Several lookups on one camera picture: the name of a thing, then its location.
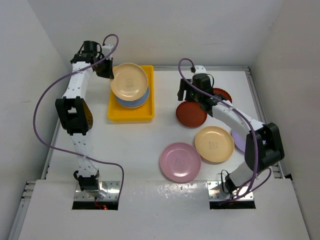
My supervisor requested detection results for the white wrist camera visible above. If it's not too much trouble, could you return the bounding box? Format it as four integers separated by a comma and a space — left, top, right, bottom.
102, 44, 114, 60
190, 65, 207, 75

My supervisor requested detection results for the lilac plate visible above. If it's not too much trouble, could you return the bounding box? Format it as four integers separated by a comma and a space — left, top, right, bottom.
231, 130, 246, 153

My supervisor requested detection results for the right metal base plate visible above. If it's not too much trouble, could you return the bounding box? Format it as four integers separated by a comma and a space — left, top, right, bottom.
207, 180, 254, 202

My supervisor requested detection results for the blue plate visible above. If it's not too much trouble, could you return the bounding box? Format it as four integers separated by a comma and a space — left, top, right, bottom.
115, 87, 150, 108

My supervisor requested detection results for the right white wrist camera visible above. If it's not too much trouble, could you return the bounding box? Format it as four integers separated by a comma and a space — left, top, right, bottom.
190, 65, 207, 75

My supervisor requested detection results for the dark red plate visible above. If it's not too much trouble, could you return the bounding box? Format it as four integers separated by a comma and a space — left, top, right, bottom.
212, 87, 232, 104
175, 101, 207, 128

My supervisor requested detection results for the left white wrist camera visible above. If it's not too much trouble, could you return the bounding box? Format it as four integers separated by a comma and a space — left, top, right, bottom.
102, 44, 114, 60

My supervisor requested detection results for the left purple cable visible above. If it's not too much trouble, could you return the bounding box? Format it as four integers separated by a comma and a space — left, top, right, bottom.
32, 33, 125, 198

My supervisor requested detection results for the metal base plate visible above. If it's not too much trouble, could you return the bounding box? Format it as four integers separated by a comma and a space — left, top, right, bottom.
73, 180, 120, 202
207, 180, 254, 202

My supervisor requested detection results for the yellow plastic bin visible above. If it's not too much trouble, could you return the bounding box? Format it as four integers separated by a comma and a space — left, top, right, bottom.
108, 65, 155, 122

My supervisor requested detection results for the tan plate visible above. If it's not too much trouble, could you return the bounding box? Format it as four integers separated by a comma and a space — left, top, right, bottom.
194, 126, 235, 164
110, 63, 149, 101

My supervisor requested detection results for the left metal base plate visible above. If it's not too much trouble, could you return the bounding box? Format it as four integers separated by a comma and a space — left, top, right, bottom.
73, 180, 120, 202

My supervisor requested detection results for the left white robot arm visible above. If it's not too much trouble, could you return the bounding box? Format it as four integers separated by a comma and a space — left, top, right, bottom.
55, 40, 115, 198

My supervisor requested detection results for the pink plate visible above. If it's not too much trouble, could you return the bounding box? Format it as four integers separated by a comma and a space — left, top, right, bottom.
159, 142, 202, 183

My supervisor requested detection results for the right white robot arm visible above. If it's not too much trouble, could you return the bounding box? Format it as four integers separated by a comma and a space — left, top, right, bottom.
177, 73, 285, 193

